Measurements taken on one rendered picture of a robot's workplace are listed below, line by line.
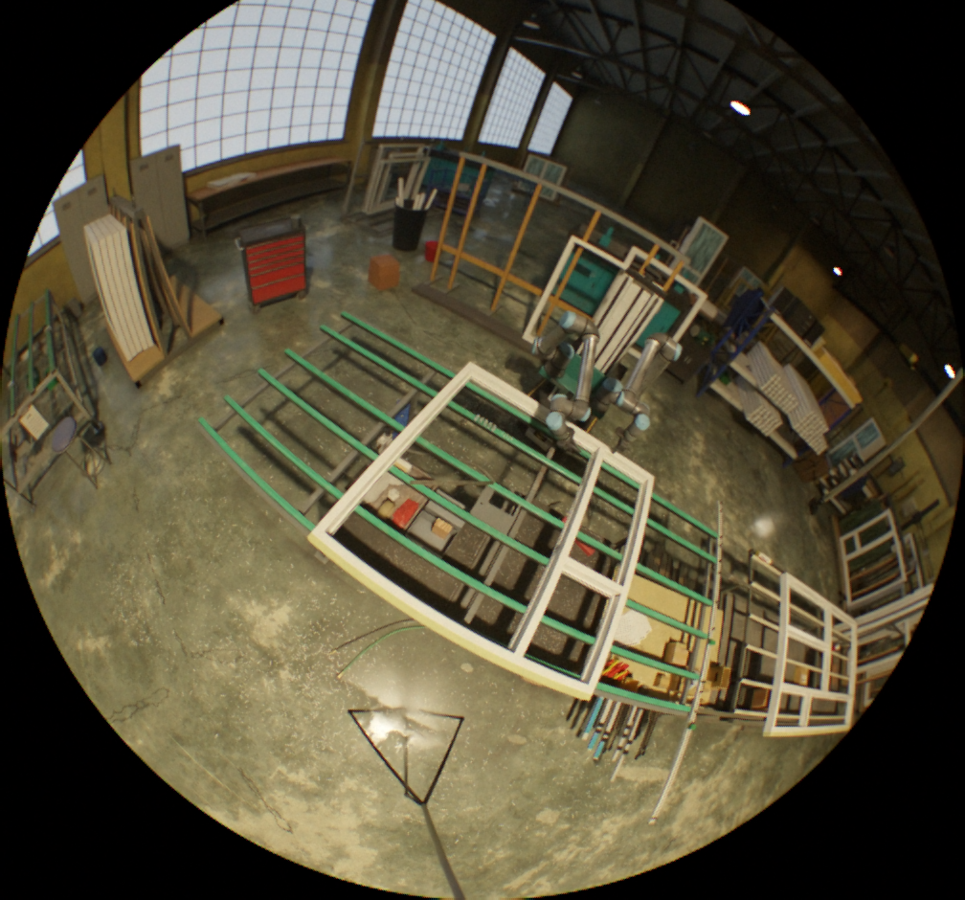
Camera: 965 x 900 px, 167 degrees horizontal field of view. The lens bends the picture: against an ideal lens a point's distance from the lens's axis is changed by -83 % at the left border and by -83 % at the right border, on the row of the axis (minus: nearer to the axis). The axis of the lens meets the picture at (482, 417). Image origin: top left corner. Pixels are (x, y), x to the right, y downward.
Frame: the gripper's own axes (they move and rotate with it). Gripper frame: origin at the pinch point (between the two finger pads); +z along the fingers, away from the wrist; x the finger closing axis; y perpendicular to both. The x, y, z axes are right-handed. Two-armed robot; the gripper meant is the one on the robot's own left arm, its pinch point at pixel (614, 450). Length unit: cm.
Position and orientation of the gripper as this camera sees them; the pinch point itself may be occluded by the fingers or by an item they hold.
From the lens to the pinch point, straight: 223.2
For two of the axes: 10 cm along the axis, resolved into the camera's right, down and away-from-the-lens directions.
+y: 8.4, 5.2, -1.1
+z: -2.7, 6.0, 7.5
